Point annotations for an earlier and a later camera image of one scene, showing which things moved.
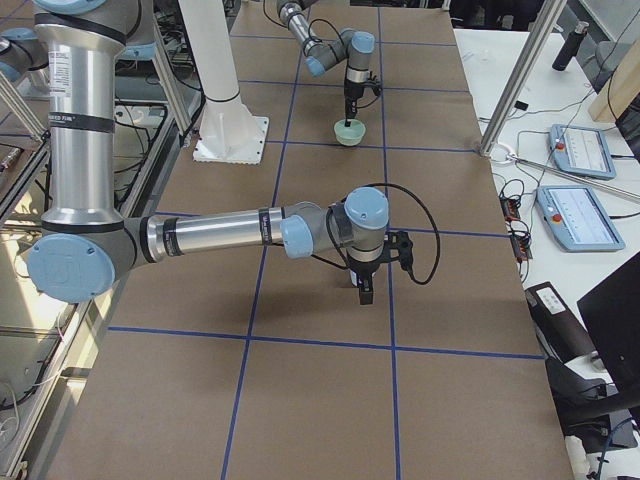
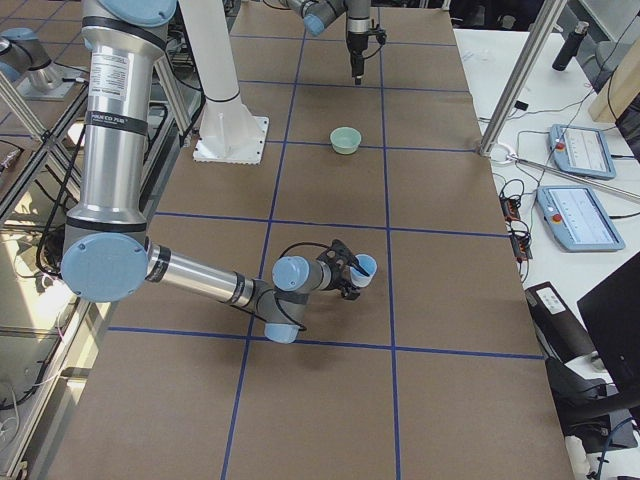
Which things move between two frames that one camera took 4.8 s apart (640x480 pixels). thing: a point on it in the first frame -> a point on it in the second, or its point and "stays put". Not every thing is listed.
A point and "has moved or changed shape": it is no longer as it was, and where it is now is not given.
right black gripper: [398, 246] -> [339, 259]
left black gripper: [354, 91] -> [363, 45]
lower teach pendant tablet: [579, 219] stays put
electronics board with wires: [510, 200] stays put
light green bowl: [349, 136] has moved or changed shape
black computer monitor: [611, 311] stays put
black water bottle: [570, 48] stays put
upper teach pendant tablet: [582, 151] stays put
